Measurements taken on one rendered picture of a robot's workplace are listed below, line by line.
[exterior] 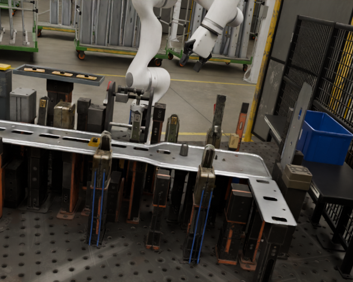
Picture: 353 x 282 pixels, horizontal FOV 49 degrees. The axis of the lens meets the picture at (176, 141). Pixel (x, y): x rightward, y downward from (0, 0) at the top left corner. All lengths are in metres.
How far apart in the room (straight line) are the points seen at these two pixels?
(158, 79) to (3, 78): 0.70
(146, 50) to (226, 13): 0.49
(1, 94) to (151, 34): 0.72
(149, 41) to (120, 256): 0.98
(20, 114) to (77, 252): 0.61
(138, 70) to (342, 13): 2.27
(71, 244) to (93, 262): 0.12
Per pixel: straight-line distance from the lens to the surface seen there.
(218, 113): 1.59
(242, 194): 1.32
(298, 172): 1.40
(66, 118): 1.61
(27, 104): 1.65
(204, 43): 1.52
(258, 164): 1.54
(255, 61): 8.47
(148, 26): 1.86
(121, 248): 1.44
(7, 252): 1.43
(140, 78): 1.84
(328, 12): 3.83
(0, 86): 1.87
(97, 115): 1.62
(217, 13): 1.51
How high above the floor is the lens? 1.58
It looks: 21 degrees down
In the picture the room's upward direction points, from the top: 9 degrees clockwise
